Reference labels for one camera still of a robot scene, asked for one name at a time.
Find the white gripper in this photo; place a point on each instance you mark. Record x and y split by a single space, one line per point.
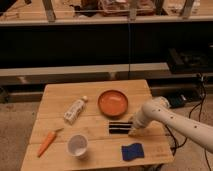
139 120

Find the black white striped eraser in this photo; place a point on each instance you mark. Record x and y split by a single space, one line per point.
119 127

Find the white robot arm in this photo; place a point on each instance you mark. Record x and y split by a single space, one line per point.
158 109

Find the blue sponge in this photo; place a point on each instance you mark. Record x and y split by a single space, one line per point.
132 151

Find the orange plate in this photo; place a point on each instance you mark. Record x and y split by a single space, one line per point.
112 103

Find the wooden table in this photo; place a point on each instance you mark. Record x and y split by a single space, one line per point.
104 149

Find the long wooden shelf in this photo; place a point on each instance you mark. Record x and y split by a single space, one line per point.
46 75

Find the white bottle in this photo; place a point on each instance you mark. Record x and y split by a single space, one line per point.
76 108

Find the black box on shelf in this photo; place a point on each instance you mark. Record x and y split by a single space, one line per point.
189 62

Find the orange carrot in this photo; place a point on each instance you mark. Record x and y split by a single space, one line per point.
47 141

